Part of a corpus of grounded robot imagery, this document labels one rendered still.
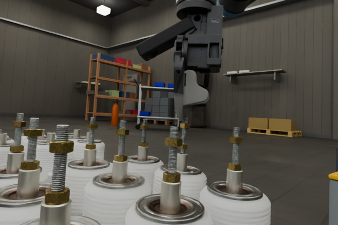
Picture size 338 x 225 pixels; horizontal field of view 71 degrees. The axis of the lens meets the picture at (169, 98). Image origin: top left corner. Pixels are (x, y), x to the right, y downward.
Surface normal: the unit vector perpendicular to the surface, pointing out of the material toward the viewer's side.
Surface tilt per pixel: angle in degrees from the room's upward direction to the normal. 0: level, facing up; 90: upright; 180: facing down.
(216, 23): 90
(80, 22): 90
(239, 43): 90
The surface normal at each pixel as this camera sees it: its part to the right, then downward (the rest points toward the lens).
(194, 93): -0.19, -0.03
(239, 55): -0.68, -0.09
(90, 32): 0.73, 0.00
